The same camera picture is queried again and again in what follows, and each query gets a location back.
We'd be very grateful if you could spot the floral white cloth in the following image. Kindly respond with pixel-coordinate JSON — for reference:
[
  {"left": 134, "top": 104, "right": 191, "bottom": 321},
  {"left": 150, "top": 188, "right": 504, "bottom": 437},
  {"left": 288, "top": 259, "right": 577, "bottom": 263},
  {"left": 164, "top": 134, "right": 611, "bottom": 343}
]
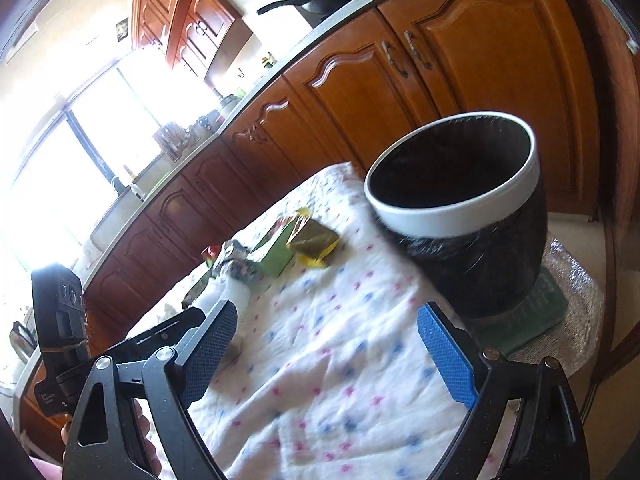
[{"left": 125, "top": 162, "right": 516, "bottom": 480}]

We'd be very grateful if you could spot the white bin with black liner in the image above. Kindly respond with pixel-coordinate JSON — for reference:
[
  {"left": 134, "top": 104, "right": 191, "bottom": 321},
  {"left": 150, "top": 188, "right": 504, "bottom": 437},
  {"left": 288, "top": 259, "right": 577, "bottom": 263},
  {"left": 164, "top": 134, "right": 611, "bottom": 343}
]
[{"left": 364, "top": 111, "right": 548, "bottom": 320}]

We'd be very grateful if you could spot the crumpled patterned wrapper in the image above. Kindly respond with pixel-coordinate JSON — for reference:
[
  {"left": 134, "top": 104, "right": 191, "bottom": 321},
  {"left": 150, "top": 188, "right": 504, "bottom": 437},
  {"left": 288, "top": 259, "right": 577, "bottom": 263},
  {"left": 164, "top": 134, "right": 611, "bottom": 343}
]
[{"left": 210, "top": 240, "right": 263, "bottom": 283}]

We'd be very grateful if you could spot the metal kettle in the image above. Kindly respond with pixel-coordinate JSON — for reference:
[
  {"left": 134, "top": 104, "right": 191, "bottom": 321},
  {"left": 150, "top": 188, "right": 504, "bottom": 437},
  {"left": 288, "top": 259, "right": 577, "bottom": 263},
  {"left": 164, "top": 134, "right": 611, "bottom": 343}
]
[{"left": 9, "top": 320, "right": 40, "bottom": 367}]

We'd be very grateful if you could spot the olive yellow snack packet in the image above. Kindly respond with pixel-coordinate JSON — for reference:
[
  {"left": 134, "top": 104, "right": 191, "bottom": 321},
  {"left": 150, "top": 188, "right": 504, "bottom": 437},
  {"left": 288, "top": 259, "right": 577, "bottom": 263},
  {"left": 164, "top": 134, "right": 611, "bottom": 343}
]
[{"left": 286, "top": 208, "right": 341, "bottom": 268}]

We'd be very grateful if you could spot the person's left hand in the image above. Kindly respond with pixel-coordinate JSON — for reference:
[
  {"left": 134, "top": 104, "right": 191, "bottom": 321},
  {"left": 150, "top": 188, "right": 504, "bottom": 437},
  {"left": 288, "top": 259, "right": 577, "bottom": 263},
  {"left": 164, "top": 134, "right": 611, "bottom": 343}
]
[{"left": 131, "top": 399, "right": 163, "bottom": 480}]

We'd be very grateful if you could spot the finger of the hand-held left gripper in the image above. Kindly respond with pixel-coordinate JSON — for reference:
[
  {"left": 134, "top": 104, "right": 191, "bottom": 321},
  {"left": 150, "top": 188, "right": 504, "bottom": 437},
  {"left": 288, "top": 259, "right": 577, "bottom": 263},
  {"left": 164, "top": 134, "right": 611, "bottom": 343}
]
[{"left": 109, "top": 308, "right": 208, "bottom": 367}]

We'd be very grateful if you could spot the bright kitchen window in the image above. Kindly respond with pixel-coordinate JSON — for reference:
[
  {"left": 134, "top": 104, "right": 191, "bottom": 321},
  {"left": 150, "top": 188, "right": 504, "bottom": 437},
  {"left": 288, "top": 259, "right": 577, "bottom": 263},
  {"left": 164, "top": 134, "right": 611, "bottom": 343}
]
[{"left": 0, "top": 50, "right": 216, "bottom": 281}]

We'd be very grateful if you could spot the bronze cabinet handle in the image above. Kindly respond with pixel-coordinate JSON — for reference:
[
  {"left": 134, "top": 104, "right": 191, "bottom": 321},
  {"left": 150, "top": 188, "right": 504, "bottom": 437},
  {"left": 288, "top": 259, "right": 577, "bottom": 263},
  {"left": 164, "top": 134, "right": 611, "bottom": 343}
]
[
  {"left": 404, "top": 30, "right": 432, "bottom": 71},
  {"left": 381, "top": 41, "right": 408, "bottom": 79}
]

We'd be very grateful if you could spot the white plastic bottle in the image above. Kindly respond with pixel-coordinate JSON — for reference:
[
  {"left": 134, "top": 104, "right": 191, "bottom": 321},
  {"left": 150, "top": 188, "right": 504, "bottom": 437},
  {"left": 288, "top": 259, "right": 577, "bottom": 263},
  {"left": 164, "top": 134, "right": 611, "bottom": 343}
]
[{"left": 207, "top": 280, "right": 251, "bottom": 312}]

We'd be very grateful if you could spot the green mat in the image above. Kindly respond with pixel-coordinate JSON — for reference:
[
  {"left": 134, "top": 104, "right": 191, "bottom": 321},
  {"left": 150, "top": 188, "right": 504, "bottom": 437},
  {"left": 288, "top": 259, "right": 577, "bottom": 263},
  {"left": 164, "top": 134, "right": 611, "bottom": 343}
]
[{"left": 470, "top": 265, "right": 570, "bottom": 356}]

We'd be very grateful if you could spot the wooden wall cabinet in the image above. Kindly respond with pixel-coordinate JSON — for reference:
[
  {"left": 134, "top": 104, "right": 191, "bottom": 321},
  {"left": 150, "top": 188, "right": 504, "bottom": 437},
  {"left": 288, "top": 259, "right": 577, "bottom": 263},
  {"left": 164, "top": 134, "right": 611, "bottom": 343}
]
[{"left": 131, "top": 0, "right": 243, "bottom": 78}]

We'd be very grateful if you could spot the green milk carton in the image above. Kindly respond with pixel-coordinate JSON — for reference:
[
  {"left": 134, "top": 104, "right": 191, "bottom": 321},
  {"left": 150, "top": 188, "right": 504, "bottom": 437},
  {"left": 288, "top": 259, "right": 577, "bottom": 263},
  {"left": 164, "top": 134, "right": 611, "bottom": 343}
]
[{"left": 252, "top": 216, "right": 301, "bottom": 277}]

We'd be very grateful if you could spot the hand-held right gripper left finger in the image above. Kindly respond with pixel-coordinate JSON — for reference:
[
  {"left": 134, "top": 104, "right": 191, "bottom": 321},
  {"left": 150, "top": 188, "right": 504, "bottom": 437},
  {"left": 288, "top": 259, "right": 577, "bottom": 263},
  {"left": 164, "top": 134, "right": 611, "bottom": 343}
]
[{"left": 62, "top": 299, "right": 238, "bottom": 480}]

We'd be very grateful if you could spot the range hood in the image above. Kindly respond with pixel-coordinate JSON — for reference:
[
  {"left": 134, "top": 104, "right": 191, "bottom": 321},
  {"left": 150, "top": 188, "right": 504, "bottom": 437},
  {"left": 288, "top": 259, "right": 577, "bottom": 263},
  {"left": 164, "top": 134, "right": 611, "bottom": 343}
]
[{"left": 204, "top": 17, "right": 253, "bottom": 88}]

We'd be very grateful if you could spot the small metal pot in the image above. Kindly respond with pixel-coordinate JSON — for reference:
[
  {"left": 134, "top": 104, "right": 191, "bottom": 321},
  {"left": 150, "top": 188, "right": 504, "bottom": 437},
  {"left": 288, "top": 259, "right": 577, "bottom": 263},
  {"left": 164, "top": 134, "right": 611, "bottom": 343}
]
[{"left": 217, "top": 92, "right": 242, "bottom": 117}]

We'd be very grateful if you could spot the wooden base cabinet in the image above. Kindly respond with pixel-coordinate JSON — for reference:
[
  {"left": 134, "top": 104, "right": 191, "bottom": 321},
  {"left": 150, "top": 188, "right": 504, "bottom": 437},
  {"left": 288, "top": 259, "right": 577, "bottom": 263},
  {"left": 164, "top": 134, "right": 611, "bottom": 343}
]
[{"left": 20, "top": 0, "right": 636, "bottom": 441}]

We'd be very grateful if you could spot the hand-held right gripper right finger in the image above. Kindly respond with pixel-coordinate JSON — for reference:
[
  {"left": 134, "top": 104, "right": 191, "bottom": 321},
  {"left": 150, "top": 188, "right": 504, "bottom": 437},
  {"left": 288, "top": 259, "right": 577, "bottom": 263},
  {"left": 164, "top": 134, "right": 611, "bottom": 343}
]
[{"left": 416, "top": 301, "right": 591, "bottom": 480}]

